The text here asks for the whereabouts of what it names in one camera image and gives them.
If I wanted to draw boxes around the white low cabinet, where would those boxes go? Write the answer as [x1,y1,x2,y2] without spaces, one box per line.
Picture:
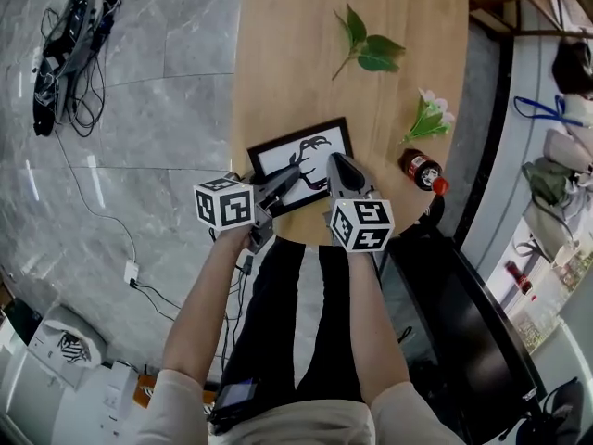
[461,16,593,356]

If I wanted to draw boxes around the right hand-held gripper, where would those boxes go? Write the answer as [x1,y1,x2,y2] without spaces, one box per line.
[322,152,396,253]

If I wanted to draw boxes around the white carton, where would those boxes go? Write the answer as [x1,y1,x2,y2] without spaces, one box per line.
[0,350,140,445]

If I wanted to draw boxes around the white cloth bag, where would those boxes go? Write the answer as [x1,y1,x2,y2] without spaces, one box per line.
[541,93,593,180]

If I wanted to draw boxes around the zebra striped cushion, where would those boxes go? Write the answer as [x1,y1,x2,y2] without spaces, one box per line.
[56,331,93,364]

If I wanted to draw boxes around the olive green bag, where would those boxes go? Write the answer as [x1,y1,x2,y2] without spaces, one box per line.
[522,158,575,206]

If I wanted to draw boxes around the white artificial flower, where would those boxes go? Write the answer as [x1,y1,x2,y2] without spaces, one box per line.
[400,88,457,146]

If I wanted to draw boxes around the person's left forearm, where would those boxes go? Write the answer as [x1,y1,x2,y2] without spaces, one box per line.
[161,227,255,387]

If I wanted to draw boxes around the black picture frame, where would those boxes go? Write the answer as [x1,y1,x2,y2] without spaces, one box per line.
[246,117,355,217]

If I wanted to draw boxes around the white power cable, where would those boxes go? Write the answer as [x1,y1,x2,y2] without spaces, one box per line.
[55,130,138,263]

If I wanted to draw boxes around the dark handbag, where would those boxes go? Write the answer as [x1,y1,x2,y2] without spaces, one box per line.
[550,39,593,95]

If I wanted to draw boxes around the black power cable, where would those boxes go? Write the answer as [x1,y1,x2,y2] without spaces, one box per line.
[131,280,182,322]

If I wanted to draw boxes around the person's black trousers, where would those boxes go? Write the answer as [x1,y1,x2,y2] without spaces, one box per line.
[221,236,365,412]

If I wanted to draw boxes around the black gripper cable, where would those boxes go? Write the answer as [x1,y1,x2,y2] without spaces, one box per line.
[221,252,256,375]

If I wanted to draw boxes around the wooden coffee table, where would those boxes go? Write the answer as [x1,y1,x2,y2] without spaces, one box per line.
[230,0,470,248]

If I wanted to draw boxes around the grey round seat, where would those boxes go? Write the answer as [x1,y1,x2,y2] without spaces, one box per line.
[27,303,110,388]

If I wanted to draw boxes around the person's beige shirt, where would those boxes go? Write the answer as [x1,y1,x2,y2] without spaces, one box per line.
[133,368,464,445]

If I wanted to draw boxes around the black glass-door cabinet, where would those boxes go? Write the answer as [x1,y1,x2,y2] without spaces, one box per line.
[379,234,548,445]

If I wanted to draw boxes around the person's right forearm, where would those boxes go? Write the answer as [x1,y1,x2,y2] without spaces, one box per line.
[347,248,412,405]

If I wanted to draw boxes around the black device with cables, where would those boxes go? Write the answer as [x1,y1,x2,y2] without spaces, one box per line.
[32,0,122,138]

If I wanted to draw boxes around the green leaf sprig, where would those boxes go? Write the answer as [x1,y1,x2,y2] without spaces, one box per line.
[331,3,407,82]

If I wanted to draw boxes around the small red bottle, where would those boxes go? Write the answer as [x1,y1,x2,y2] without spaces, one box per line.
[504,261,534,295]

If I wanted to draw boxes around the blue lanyard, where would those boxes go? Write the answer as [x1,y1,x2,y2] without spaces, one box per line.
[512,95,585,127]

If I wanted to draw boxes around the dark soda bottle red cap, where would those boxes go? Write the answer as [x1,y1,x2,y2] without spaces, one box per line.
[397,148,450,197]

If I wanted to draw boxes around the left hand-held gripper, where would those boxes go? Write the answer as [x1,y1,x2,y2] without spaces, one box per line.
[193,163,303,255]

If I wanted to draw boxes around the dark hanging bag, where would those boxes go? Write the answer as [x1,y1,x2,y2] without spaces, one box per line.
[539,377,586,445]

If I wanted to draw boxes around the black waist-worn device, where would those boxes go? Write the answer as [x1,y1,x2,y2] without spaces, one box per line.
[208,377,259,424]

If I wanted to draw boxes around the orange box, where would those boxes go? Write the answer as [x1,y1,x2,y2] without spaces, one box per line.
[133,373,161,410]

